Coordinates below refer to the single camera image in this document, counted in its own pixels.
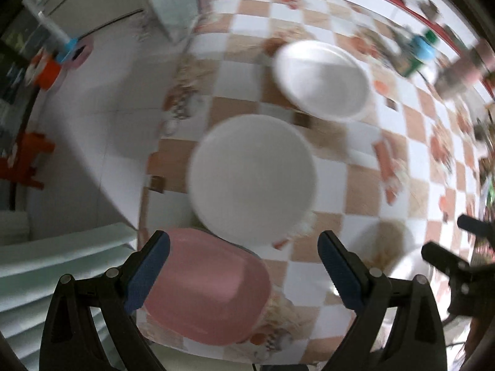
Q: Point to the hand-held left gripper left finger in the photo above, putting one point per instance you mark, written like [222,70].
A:
[149,274]

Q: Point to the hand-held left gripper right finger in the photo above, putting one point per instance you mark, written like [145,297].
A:
[340,274]

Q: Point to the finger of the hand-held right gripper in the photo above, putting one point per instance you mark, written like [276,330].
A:
[475,228]
[441,257]

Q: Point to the white foam bowl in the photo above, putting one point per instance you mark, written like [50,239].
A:
[410,274]

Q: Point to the pink square plate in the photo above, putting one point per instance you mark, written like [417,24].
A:
[205,286]

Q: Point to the small white foam plate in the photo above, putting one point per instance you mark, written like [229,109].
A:
[251,177]

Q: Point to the large white foam plate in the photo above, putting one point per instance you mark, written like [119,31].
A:
[321,79]

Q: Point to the pale green slatted chair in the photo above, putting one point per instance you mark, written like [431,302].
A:
[58,247]

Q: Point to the pink and grey tumbler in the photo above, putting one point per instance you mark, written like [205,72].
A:
[464,69]

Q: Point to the orange plastic stool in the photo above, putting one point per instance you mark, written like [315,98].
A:
[23,158]

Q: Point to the green capped drink bottle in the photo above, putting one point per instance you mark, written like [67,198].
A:
[419,52]

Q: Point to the pink round stool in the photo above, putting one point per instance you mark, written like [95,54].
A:
[79,52]

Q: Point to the checkered printed tablecloth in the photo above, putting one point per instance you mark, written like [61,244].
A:
[247,38]

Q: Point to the beige cabinet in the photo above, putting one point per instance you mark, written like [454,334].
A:
[96,0]

